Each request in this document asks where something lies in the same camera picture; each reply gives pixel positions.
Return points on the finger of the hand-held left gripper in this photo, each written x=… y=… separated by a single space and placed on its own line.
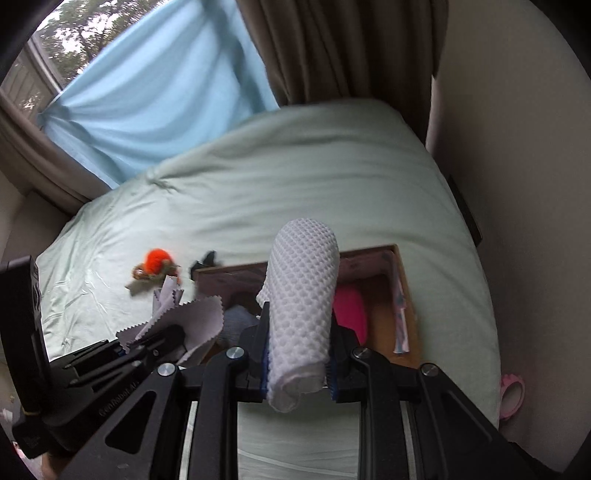
x=134 y=357
x=164 y=337

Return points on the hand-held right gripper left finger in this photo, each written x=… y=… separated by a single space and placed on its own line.
x=265 y=364

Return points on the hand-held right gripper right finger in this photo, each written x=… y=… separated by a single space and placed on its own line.
x=331 y=376

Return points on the white pinked-edge cloth swatch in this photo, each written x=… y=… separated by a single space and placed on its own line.
x=198 y=318

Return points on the lavender pinked-edge cloth swatch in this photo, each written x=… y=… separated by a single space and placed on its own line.
x=167 y=295

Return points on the white textured towel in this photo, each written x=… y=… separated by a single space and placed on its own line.
x=300 y=300

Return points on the wooden box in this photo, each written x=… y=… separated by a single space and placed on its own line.
x=383 y=314

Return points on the grey soft item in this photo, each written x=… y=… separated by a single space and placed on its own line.
x=236 y=323

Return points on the pink soft item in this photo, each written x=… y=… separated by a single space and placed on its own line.
x=349 y=310

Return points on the orange pompom toy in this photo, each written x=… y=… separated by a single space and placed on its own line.
x=154 y=263

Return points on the small black object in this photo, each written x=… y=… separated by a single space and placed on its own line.
x=205 y=265

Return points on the pink and blue striped strip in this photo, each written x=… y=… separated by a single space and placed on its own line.
x=400 y=325

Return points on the pink round object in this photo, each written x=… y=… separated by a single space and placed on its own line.
x=511 y=397

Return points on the bed with pale green sheet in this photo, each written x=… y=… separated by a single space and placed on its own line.
x=286 y=184

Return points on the light blue curtain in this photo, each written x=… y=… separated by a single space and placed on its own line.
x=161 y=92

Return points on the window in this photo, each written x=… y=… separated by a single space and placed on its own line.
x=69 y=32

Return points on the beige curtain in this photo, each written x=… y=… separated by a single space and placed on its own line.
x=337 y=50

